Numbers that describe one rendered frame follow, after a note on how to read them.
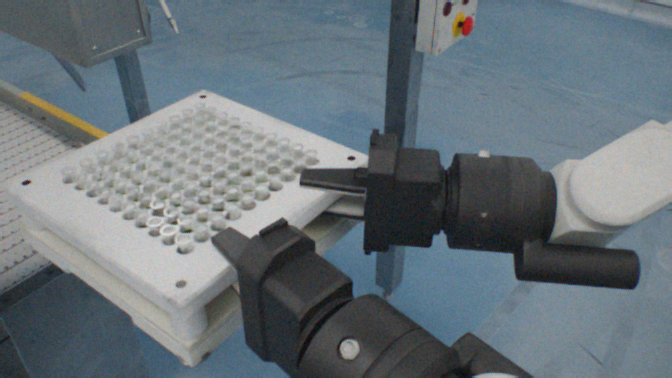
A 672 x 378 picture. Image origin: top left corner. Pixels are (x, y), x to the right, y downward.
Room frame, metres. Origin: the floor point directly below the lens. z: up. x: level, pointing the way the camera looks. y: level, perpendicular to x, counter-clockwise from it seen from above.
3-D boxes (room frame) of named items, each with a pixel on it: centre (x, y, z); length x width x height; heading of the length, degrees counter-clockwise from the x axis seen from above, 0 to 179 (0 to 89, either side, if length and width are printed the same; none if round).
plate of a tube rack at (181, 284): (0.46, 0.14, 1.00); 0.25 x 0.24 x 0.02; 52
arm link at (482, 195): (0.43, -0.09, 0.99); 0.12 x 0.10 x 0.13; 85
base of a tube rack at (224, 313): (0.45, 0.13, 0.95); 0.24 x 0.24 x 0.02; 52
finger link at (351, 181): (0.43, 0.00, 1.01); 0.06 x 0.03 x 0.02; 85
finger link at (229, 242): (0.33, 0.07, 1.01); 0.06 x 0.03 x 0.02; 45
